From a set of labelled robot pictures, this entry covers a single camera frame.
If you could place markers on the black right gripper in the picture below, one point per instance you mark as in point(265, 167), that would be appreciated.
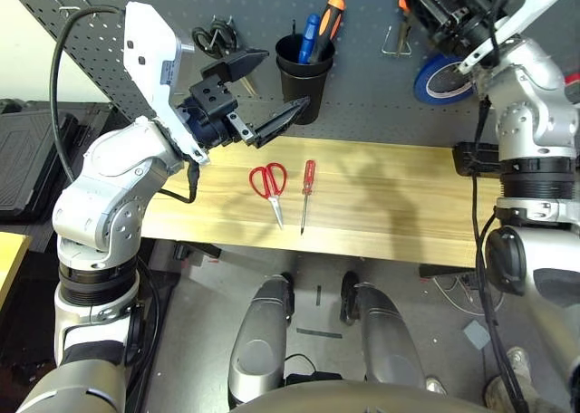
point(471, 28)

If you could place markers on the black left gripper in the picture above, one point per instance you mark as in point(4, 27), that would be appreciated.
point(213, 114)

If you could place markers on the thin red tape roll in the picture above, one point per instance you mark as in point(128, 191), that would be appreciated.
point(573, 79)

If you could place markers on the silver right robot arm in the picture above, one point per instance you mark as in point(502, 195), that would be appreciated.
point(534, 114)

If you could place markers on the grey metal pegboard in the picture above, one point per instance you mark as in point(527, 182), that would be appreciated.
point(362, 96)

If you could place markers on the silver double pegboard hook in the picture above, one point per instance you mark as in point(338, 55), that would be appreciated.
point(68, 9)

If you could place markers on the black plastic cup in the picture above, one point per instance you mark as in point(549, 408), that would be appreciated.
point(303, 91)

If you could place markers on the blue tape roll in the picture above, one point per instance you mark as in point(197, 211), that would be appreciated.
point(421, 89)

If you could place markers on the black plastic box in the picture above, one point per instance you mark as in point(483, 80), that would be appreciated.
point(471, 159)

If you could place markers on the black side cabinet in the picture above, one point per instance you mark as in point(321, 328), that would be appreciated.
point(95, 114)

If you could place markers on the black table foot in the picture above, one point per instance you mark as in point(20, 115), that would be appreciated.
point(444, 271)
point(204, 250)

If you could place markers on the short black floor tape strip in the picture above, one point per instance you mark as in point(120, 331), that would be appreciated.
point(318, 295)

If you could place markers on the black ribbed plastic case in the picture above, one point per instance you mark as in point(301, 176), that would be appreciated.
point(22, 168)

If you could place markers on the silver left robot leg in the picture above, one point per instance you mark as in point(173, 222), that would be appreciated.
point(258, 340)

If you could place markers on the silver robot leg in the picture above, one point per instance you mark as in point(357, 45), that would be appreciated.
point(258, 340)
point(389, 340)

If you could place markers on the long black floor tape strip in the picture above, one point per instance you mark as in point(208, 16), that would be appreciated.
point(319, 333)

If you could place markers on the silver right robot leg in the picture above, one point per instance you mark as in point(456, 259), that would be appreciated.
point(389, 340)

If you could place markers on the light wooden board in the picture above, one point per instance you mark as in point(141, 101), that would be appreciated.
point(11, 263)

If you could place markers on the grey robot torso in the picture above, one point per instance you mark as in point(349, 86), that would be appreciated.
point(358, 399)

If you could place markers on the grey square floor pad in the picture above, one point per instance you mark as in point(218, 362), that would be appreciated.
point(476, 335)

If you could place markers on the grey bystander shoe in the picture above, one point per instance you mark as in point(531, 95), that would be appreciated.
point(435, 386)
point(519, 363)

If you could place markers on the olive bystander trouser leg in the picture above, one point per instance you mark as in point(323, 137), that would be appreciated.
point(498, 395)

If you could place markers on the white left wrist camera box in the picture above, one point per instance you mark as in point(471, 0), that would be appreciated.
point(145, 46)

